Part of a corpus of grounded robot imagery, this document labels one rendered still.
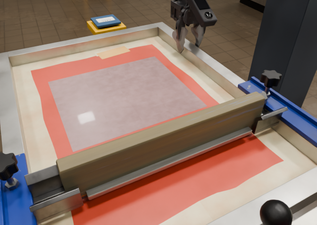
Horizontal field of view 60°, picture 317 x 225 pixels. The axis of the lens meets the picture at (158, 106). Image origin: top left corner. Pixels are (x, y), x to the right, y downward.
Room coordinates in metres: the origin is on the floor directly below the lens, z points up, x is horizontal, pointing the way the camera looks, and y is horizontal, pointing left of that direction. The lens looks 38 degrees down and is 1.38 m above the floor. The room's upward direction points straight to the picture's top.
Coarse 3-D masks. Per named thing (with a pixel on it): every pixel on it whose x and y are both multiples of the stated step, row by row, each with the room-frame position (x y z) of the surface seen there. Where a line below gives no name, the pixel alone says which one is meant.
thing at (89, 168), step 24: (192, 120) 0.37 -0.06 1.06; (216, 120) 0.39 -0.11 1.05; (240, 120) 0.41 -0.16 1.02; (120, 144) 0.31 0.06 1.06; (144, 144) 0.32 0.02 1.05; (168, 144) 0.34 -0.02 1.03; (192, 144) 0.36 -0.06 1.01; (72, 168) 0.27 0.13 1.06; (96, 168) 0.28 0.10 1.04; (120, 168) 0.30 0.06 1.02
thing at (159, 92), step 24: (144, 48) 0.87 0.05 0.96; (120, 72) 0.71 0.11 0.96; (144, 72) 0.71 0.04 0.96; (168, 72) 0.71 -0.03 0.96; (144, 96) 0.59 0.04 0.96; (168, 96) 0.59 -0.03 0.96; (192, 96) 0.59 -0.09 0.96; (144, 120) 0.49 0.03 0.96; (168, 120) 0.49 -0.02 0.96; (240, 144) 0.41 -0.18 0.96; (264, 144) 0.41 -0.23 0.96; (192, 168) 0.35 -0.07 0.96; (216, 168) 0.35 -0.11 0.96; (240, 168) 0.35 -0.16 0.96; (264, 168) 0.35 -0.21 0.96; (216, 192) 0.29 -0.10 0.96
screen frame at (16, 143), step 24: (48, 48) 0.80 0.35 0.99; (72, 48) 0.83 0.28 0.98; (96, 48) 0.87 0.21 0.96; (192, 48) 0.80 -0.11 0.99; (0, 72) 0.65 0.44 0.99; (216, 72) 0.66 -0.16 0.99; (0, 96) 0.54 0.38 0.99; (240, 96) 0.57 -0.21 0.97; (0, 120) 0.45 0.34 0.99; (24, 144) 0.39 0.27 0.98; (312, 144) 0.38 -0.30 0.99; (312, 168) 0.32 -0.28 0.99; (288, 192) 0.27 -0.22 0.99; (312, 192) 0.27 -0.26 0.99; (240, 216) 0.23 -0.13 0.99
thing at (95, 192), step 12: (240, 132) 0.41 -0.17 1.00; (204, 144) 0.38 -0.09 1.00; (216, 144) 0.38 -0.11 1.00; (180, 156) 0.34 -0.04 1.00; (192, 156) 0.35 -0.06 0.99; (144, 168) 0.32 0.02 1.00; (156, 168) 0.32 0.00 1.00; (120, 180) 0.29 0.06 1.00; (132, 180) 0.29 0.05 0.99; (96, 192) 0.27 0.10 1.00
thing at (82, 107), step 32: (64, 64) 0.76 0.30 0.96; (96, 64) 0.76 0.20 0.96; (64, 96) 0.59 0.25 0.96; (96, 96) 0.59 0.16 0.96; (64, 128) 0.46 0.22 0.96; (96, 128) 0.46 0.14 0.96; (128, 128) 0.46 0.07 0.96; (128, 192) 0.29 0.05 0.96; (160, 192) 0.29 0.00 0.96; (192, 192) 0.29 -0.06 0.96; (96, 224) 0.23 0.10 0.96; (128, 224) 0.23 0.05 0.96
